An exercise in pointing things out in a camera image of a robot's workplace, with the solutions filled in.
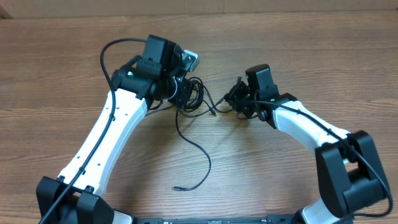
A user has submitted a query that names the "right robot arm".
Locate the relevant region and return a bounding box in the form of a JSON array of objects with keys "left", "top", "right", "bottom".
[{"left": 224, "top": 64, "right": 393, "bottom": 223}]

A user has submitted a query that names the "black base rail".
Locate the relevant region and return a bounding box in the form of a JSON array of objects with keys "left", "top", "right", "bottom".
[{"left": 132, "top": 215, "right": 305, "bottom": 224}]

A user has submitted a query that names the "black USB-C cable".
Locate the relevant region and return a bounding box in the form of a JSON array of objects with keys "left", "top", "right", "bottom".
[{"left": 171, "top": 77, "right": 243, "bottom": 192}]

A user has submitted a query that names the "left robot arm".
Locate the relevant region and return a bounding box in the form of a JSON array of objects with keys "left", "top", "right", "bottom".
[{"left": 36, "top": 35, "right": 199, "bottom": 224}]

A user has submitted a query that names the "black USB-A cable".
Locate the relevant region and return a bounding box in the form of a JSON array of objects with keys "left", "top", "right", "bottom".
[{"left": 144, "top": 76, "right": 218, "bottom": 118}]

